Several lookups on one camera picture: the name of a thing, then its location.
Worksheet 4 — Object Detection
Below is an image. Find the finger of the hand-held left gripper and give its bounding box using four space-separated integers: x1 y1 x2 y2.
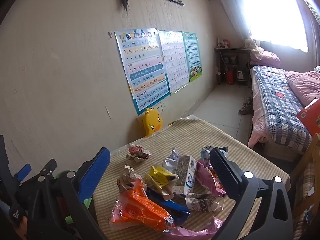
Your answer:
14 164 32 182
37 158 57 180

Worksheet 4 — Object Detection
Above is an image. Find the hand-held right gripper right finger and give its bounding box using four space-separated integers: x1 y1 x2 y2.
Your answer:
209 147 293 240

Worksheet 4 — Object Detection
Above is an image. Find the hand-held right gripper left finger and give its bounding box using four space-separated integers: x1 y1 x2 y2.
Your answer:
27 147 111 240

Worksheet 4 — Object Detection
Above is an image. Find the pink snack bag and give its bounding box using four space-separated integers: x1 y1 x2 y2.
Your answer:
195 159 227 198

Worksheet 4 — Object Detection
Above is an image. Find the green bin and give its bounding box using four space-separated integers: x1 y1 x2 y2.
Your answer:
54 171 93 224

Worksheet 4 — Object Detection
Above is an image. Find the yellow paper box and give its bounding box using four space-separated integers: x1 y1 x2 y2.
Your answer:
145 165 179 195

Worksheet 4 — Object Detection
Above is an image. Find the blue white snack wrapper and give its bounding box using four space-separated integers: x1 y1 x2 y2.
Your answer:
200 145 229 161

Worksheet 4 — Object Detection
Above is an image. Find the white blue milk carton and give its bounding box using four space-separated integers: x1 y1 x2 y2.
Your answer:
174 155 198 197

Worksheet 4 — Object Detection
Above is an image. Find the crumpled red white wrapper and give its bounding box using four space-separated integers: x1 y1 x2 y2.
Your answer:
126 144 152 162

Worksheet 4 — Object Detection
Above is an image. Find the crumpled silver wrapper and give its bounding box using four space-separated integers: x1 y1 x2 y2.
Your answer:
162 148 180 173

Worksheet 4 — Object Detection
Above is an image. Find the pink bed sheet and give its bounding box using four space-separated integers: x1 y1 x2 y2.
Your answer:
247 67 268 148

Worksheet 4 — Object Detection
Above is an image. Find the orange plastic wrapper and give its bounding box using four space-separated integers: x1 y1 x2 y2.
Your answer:
109 179 177 233

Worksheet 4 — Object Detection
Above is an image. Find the dark blue wrapper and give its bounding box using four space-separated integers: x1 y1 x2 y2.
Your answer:
145 187 190 224

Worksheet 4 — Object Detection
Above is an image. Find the pink plastic bag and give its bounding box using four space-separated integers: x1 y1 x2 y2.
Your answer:
164 216 224 240

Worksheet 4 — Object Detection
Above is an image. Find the pair of shoes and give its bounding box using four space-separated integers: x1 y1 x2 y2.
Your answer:
239 97 253 115

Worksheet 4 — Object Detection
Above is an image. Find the yellow duck stool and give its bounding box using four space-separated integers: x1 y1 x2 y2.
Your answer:
136 107 164 137

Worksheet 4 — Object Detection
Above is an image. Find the plaid chair cushion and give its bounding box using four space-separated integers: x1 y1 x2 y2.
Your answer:
292 162 320 240

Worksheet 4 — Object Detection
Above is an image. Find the bed with plaid quilt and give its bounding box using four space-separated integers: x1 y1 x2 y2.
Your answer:
252 65 313 153

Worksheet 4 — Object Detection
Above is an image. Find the wooden chair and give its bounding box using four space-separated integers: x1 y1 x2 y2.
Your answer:
290 132 320 220

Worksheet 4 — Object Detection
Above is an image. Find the orange cardboard box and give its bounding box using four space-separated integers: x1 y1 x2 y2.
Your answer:
297 98 320 137

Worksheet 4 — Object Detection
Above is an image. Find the pink blanket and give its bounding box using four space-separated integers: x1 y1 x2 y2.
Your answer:
285 70 320 108

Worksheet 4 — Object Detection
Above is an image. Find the dark metal rack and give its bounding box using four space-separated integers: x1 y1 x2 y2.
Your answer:
214 39 253 87

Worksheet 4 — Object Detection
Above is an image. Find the pink pillow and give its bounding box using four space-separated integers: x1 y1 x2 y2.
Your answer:
250 50 281 68

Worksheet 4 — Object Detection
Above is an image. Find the pale curtain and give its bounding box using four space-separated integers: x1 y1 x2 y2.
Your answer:
211 0 253 42

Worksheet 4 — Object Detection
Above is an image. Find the bright window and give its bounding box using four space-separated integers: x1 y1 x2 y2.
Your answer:
241 0 310 53

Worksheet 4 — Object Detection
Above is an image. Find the blue letter wall poster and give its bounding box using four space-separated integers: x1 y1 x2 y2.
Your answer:
114 27 171 116

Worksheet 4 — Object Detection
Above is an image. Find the white chart wall poster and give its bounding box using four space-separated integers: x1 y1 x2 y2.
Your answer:
157 30 190 94

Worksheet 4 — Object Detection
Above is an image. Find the green chart wall poster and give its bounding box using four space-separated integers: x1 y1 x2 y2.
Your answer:
182 31 203 83

